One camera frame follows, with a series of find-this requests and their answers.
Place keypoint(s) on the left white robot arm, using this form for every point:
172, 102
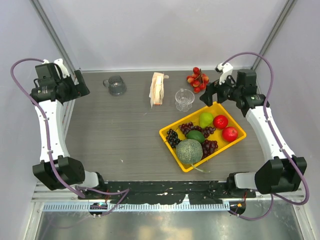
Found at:
54, 87

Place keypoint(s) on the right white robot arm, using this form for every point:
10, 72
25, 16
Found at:
281, 170

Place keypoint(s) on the grey glass coffee server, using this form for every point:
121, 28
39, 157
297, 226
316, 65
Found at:
115, 85

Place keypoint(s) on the red apple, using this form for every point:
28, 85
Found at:
229, 134
220, 122

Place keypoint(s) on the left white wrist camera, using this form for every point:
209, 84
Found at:
59, 69

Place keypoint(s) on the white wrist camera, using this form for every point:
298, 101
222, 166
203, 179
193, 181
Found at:
59, 69
225, 70

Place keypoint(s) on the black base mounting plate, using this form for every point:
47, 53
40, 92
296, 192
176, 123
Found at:
174, 192

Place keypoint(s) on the coffee filter paper pack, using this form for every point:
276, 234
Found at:
156, 93

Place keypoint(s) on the purple grape bunch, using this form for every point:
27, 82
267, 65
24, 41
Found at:
209, 147
189, 127

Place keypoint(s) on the clear plastic coffee dripper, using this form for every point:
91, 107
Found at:
184, 99

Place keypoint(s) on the green lime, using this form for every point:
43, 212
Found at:
195, 135

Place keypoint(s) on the purple grape bunch lower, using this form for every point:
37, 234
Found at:
209, 147

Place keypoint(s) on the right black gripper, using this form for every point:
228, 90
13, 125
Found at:
212, 88

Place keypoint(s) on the red apple lower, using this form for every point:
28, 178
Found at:
229, 134

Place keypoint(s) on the purple grape bunch upper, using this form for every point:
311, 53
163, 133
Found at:
189, 127

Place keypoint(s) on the green pear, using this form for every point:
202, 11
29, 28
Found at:
205, 119

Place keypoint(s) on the red apple upper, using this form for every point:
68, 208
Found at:
220, 122

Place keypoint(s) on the yellow plastic tray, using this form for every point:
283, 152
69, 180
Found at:
215, 109

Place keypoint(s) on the black grape bunch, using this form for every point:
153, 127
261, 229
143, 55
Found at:
172, 138

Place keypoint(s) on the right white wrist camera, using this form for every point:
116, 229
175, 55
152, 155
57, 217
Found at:
225, 70

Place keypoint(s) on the netted green melon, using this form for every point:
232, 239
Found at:
189, 151

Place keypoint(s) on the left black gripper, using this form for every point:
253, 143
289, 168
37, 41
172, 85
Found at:
82, 89

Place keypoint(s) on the white slotted cable duct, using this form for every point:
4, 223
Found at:
185, 206

